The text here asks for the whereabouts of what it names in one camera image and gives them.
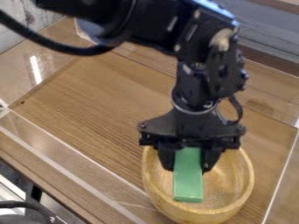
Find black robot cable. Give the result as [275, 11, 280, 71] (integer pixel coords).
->
[0, 10, 121, 57]

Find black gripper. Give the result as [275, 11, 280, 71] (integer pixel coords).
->
[137, 99, 247, 172]

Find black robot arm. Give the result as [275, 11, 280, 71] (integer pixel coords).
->
[32, 0, 248, 171]

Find green rectangular block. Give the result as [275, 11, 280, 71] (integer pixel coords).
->
[172, 147, 203, 203]

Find black cable bottom left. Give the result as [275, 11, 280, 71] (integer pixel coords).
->
[0, 199, 52, 224]

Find brown wooden bowl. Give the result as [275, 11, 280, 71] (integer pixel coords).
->
[141, 146, 255, 224]

